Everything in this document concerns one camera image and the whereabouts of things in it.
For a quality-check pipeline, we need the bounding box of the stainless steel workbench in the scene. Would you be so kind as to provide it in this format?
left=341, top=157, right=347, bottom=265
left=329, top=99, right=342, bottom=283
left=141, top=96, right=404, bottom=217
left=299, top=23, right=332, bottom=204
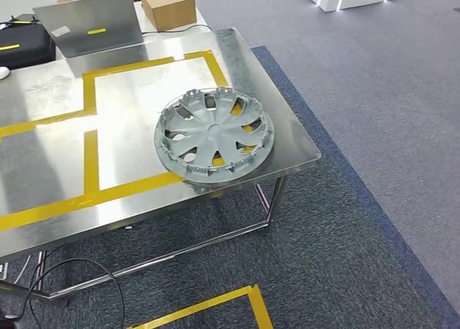
left=0, top=27, right=322, bottom=313

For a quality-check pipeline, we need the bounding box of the long black robot cable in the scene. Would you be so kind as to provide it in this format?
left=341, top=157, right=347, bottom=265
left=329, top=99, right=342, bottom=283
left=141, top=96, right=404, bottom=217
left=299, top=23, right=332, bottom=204
left=13, top=257, right=125, bottom=329

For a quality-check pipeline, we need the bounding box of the thin black laptop cable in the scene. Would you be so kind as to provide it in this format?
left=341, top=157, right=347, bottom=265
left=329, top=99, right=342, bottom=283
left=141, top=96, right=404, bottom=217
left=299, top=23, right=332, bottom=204
left=141, top=24, right=213, bottom=36

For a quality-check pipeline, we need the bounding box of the silver laptop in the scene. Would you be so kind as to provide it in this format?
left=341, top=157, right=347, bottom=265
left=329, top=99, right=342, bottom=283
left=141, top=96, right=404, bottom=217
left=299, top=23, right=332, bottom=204
left=32, top=0, right=144, bottom=60

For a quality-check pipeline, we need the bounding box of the grey wheel hubcap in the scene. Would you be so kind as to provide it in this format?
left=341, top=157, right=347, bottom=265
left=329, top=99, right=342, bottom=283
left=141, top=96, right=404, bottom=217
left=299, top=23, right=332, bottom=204
left=153, top=87, right=276, bottom=185

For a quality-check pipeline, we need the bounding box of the thin white cable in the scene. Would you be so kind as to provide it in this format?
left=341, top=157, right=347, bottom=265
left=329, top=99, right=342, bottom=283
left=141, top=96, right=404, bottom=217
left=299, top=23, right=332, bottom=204
left=14, top=254, right=34, bottom=286

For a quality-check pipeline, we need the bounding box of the black carry case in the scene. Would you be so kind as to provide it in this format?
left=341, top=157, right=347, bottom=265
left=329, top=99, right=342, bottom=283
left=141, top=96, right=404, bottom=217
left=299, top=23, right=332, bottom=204
left=0, top=21, right=57, bottom=71

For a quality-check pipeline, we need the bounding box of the brown cardboard box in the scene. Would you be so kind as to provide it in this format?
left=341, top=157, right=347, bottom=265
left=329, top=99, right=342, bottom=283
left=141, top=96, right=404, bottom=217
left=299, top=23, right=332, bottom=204
left=137, top=0, right=197, bottom=33

